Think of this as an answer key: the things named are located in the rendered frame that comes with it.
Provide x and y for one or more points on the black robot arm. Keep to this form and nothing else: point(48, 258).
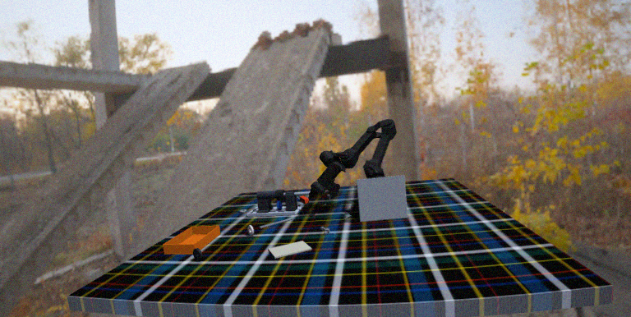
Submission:
point(350, 156)

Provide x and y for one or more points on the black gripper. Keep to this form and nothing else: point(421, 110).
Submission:
point(318, 187)

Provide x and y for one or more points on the orange open tray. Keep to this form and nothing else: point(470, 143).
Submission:
point(193, 237)

